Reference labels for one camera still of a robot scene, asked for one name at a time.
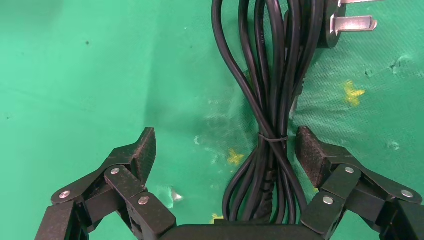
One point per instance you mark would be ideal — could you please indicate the green table cloth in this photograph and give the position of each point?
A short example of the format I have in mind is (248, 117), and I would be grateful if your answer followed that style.
(82, 82)

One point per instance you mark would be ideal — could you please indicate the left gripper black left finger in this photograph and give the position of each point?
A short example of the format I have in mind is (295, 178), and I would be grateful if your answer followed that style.
(122, 185)

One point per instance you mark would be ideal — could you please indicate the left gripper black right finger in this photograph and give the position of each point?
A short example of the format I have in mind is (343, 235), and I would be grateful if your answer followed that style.
(344, 185)

